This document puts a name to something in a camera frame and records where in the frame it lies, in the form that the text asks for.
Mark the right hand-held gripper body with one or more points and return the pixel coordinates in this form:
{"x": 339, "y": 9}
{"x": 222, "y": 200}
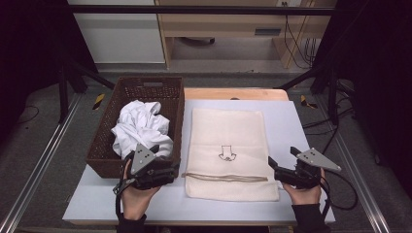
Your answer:
{"x": 301, "y": 176}

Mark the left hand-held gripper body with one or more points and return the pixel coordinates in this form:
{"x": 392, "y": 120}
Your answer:
{"x": 152, "y": 174}

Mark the white garment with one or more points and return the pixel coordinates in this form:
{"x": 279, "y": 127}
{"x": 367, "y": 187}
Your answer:
{"x": 142, "y": 123}

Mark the brown wicker basket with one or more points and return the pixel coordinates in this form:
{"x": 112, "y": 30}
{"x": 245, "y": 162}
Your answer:
{"x": 142, "y": 90}

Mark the person's right hand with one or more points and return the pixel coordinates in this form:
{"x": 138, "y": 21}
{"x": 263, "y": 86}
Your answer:
{"x": 304, "y": 195}

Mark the person's left hand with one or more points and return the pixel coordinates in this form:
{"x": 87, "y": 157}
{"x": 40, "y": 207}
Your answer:
{"x": 137, "y": 202}

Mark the white table sheet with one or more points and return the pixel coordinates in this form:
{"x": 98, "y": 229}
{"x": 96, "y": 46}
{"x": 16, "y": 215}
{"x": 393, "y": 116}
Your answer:
{"x": 291, "y": 129}

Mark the yellow black tape marker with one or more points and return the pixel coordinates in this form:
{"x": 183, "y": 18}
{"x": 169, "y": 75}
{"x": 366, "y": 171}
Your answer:
{"x": 98, "y": 101}
{"x": 305, "y": 102}

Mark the black metal stand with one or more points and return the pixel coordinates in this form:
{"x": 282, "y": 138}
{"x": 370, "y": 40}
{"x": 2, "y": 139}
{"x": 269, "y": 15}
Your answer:
{"x": 333, "y": 97}
{"x": 63, "y": 97}

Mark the light wooden table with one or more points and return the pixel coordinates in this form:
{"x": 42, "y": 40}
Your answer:
{"x": 226, "y": 93}

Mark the white cabinet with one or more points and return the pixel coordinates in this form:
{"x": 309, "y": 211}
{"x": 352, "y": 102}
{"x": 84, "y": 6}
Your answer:
{"x": 120, "y": 39}

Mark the black curtain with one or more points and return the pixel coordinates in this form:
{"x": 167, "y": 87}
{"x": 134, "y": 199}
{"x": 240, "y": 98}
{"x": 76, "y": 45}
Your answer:
{"x": 379, "y": 64}
{"x": 29, "y": 48}

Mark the wooden desk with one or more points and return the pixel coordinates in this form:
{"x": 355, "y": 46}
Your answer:
{"x": 220, "y": 24}

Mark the black horizontal bar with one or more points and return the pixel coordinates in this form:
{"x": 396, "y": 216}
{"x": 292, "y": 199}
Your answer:
{"x": 194, "y": 9}

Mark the aluminium rail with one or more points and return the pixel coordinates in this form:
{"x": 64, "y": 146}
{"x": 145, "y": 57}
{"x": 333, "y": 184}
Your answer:
{"x": 39, "y": 161}
{"x": 356, "y": 168}

